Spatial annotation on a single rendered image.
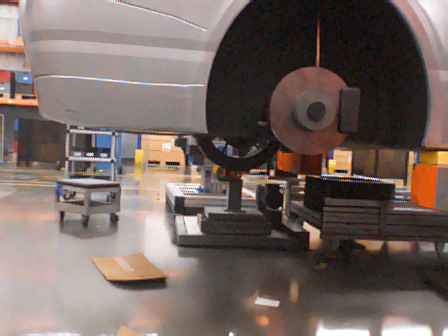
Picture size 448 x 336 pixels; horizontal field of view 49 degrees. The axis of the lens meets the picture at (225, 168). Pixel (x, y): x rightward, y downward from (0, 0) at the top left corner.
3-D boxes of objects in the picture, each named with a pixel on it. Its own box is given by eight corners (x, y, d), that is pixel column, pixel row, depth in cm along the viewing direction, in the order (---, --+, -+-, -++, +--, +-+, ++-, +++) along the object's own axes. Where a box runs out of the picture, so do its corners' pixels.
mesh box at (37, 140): (15, 165, 997) (17, 118, 992) (26, 163, 1082) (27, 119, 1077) (79, 168, 1016) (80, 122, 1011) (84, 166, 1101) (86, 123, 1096)
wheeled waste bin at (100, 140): (93, 172, 927) (95, 121, 922) (91, 170, 989) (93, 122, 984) (122, 174, 944) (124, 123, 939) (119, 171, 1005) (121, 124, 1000)
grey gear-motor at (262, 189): (263, 232, 354) (266, 184, 352) (252, 223, 395) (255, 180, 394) (287, 233, 356) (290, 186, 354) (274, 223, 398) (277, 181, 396)
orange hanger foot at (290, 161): (299, 175, 343) (302, 125, 341) (281, 170, 395) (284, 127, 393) (322, 176, 345) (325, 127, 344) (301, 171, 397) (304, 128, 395)
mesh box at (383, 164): (373, 182, 1124) (376, 140, 1119) (349, 177, 1249) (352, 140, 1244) (407, 184, 1140) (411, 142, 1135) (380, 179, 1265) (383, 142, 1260)
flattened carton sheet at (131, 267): (112, 287, 232) (112, 279, 231) (91, 259, 281) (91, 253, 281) (172, 282, 245) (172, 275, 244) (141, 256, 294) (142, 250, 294)
